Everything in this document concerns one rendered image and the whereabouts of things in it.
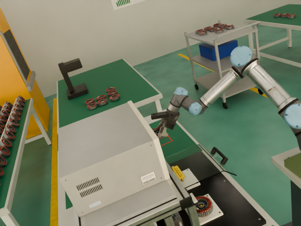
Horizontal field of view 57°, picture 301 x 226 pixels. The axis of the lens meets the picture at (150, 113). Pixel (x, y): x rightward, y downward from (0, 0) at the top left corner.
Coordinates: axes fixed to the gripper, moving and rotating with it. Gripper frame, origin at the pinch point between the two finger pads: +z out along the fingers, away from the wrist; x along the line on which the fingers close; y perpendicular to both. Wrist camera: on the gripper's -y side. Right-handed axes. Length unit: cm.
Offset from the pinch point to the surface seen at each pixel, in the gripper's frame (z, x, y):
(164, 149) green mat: 13.7, 6.9, 11.4
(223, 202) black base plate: -5, -51, 34
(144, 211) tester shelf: -14, -82, -11
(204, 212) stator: -2, -60, 24
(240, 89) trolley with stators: 1, 190, 121
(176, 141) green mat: 8.2, 14.4, 18.8
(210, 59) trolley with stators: -13, 229, 76
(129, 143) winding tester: -30, -67, -24
